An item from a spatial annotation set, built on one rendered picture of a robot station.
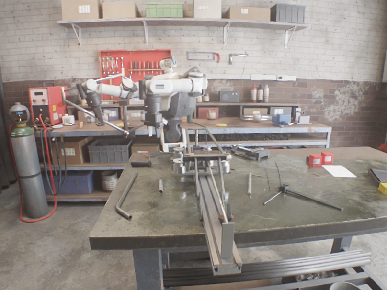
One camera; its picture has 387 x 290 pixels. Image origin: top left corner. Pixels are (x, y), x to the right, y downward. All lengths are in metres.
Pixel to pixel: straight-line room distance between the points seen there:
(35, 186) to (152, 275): 1.97
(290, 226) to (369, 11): 3.71
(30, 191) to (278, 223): 2.31
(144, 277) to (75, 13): 2.74
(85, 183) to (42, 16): 2.08
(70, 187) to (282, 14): 3.02
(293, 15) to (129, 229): 2.91
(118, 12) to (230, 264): 2.73
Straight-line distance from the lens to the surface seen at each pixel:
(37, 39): 3.53
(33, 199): 2.69
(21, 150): 2.54
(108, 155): 2.53
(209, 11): 2.95
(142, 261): 0.81
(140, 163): 1.15
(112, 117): 3.00
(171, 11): 2.87
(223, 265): 0.55
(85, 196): 2.73
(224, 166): 0.94
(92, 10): 3.02
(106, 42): 3.20
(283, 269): 1.59
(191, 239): 0.68
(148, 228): 0.70
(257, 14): 3.03
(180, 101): 1.67
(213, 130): 2.34
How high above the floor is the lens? 1.27
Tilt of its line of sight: 15 degrees down
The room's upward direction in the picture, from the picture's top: straight up
